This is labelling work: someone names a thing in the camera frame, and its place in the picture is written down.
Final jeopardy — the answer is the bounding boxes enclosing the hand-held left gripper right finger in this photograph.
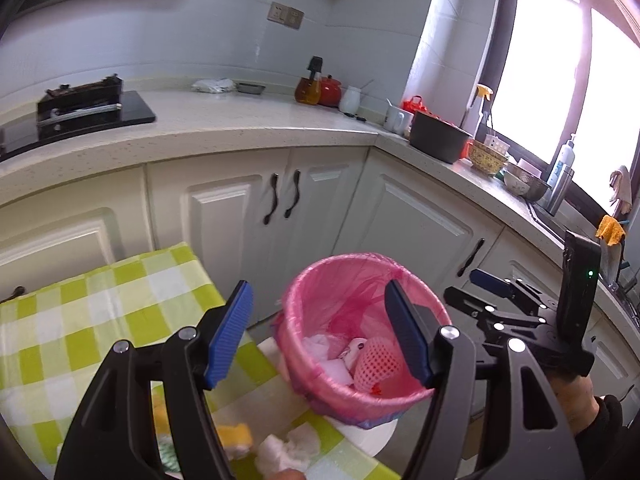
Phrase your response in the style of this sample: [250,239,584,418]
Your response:
[384,279,586,480]

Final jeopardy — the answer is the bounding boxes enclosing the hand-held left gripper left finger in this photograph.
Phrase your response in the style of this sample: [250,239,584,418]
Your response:
[54,280,254,480]

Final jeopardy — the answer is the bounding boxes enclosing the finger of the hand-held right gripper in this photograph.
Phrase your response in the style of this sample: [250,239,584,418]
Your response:
[469,268,561,317]
[444,286,547,345]

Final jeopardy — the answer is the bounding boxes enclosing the pink trash bin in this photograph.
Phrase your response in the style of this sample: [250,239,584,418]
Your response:
[272,254,452,431]

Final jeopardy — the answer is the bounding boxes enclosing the yellow sponge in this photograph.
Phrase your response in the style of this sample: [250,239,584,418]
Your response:
[151,392,254,461]

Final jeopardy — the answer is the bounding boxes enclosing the green wavy striped cloth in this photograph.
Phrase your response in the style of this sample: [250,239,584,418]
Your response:
[158,434,182,474]

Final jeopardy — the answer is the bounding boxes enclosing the pink foam fruit net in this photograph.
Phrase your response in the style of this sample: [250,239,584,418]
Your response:
[352,337,402,393]

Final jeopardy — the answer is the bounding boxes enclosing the yellow dish cloth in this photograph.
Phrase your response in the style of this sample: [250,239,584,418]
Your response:
[595,215,627,247]

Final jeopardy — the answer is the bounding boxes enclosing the white tissue wad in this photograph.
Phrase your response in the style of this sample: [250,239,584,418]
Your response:
[301,334,357,387]

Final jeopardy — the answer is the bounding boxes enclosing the white kitchen cabinet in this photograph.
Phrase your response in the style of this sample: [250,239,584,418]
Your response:
[0,145,640,411]

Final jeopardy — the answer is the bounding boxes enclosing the steel cup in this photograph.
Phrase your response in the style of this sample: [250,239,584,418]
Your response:
[542,167,575,216]

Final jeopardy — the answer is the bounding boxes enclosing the beige hanging cloth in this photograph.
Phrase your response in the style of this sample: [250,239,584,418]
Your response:
[609,165,633,216]

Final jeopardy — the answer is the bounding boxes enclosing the yellow patterned bowl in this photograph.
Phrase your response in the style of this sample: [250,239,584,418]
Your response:
[468,140,510,176]

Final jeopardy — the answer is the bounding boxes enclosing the white pump bottle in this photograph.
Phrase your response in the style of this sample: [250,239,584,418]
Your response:
[547,133,577,188]

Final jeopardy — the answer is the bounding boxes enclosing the crumpled white tissue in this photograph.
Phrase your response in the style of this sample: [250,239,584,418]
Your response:
[255,427,322,477]

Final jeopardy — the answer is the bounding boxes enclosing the black pot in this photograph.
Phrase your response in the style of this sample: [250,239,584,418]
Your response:
[409,111,473,164]

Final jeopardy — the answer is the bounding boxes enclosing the green checkered tablecloth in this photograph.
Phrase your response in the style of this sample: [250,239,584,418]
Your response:
[0,242,401,480]

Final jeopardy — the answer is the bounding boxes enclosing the yellow-capped spray bottle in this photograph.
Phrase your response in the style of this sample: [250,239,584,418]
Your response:
[462,84,494,143]

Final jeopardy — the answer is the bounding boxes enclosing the white mug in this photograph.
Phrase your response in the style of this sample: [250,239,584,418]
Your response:
[384,100,415,136]

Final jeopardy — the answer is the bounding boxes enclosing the red plastic bag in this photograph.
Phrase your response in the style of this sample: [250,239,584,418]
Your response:
[402,95,443,122]

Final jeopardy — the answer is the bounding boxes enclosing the white jar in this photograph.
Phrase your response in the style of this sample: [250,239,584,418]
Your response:
[339,86,363,114]

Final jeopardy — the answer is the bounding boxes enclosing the window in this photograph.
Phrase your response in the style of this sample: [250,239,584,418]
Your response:
[487,0,640,211]

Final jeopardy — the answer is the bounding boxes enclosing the white plastic bag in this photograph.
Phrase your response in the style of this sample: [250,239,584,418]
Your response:
[191,78,236,95]

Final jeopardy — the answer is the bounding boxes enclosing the red kettle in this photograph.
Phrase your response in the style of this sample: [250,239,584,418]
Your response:
[319,75,343,107]

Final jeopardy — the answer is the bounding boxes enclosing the glass oil bottle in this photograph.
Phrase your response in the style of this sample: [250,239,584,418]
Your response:
[295,56,323,106]

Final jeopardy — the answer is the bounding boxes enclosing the black gas stove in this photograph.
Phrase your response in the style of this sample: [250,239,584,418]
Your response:
[0,74,157,163]

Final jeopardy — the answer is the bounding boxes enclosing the black cabinet handle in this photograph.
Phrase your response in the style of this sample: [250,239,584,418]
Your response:
[263,173,281,224]
[285,170,302,219]
[457,239,486,277]

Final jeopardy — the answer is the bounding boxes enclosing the wall socket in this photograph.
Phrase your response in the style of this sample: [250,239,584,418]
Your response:
[267,1,305,30]

